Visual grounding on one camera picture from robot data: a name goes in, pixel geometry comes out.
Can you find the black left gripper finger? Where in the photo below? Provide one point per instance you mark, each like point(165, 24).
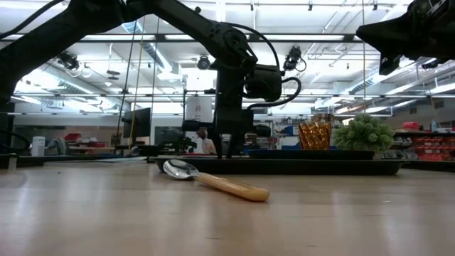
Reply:
point(218, 145)
point(234, 144)

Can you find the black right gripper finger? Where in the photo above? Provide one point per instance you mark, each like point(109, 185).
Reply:
point(377, 35)

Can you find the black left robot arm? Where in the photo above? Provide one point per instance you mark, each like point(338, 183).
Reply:
point(35, 46)

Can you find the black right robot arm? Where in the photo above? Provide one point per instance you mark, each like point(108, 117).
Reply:
point(442, 35)

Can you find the black rectangular tray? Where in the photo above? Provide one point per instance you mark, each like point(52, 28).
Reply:
point(284, 167)

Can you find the person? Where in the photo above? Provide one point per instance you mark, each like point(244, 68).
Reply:
point(207, 144)

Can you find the white cylindrical container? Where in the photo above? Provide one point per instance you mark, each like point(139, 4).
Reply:
point(199, 108)

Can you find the black overhead crossbar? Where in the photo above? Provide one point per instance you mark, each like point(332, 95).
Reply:
point(313, 37)

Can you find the black computer monitor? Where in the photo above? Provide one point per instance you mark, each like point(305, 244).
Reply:
point(136, 122)

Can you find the small green artificial plant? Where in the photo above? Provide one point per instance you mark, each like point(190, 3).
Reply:
point(362, 133)

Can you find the shelf with red bins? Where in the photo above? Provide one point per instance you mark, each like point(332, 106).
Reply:
point(432, 145)

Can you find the white canister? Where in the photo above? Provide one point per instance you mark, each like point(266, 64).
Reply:
point(38, 145)

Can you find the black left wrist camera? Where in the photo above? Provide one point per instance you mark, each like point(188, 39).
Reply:
point(264, 83)

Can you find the black overhead camera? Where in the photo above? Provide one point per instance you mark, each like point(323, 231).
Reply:
point(293, 58)
point(203, 62)
point(68, 61)

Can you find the black aluminium table frame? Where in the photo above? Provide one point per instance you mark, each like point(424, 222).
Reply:
point(433, 165)

